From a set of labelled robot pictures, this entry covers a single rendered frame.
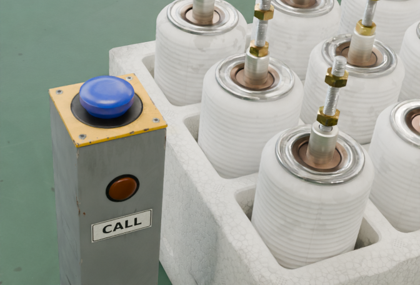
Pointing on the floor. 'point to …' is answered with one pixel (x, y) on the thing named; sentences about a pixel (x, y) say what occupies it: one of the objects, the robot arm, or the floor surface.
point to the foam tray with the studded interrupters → (245, 212)
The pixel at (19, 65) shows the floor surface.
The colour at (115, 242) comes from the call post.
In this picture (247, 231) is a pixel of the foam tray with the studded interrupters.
